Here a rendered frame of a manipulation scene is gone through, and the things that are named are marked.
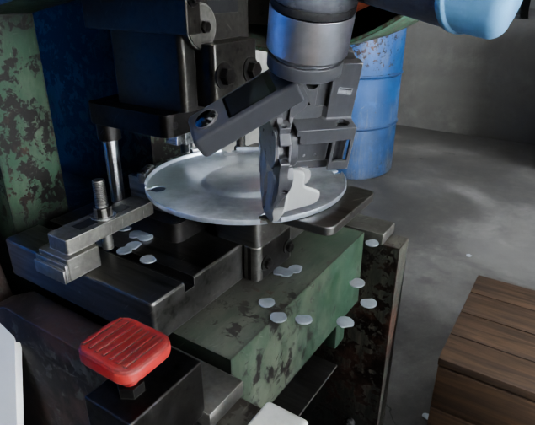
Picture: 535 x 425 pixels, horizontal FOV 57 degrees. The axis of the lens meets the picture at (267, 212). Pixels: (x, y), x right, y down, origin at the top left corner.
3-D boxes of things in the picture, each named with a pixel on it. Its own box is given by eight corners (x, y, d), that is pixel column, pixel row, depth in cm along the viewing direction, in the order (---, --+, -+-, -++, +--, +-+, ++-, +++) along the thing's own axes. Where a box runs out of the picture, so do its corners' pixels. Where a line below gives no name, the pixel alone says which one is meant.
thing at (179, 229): (256, 198, 86) (256, 181, 85) (177, 244, 71) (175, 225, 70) (186, 180, 94) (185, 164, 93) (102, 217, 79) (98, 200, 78)
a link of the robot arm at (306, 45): (281, 24, 39) (259, -14, 45) (275, 77, 42) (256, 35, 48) (369, 23, 41) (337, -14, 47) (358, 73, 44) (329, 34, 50)
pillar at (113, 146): (128, 199, 78) (117, 110, 72) (117, 204, 77) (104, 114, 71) (119, 196, 79) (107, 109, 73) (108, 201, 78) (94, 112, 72)
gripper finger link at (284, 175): (288, 216, 54) (298, 149, 48) (274, 217, 53) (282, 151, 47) (277, 187, 57) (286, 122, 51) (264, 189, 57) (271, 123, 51)
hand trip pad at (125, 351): (183, 400, 47) (177, 336, 44) (136, 445, 43) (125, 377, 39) (131, 372, 51) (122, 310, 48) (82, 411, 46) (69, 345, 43)
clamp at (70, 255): (161, 233, 74) (155, 168, 70) (65, 284, 62) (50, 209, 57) (133, 223, 77) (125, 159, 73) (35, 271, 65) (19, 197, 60)
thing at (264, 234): (368, 271, 75) (377, 187, 69) (325, 319, 64) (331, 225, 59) (235, 229, 87) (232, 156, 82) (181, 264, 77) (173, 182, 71)
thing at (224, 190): (308, 146, 89) (308, 141, 88) (381, 212, 63) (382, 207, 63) (142, 158, 82) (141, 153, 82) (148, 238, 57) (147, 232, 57)
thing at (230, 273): (326, 214, 94) (328, 185, 92) (156, 346, 60) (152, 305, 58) (204, 182, 109) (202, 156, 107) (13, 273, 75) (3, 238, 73)
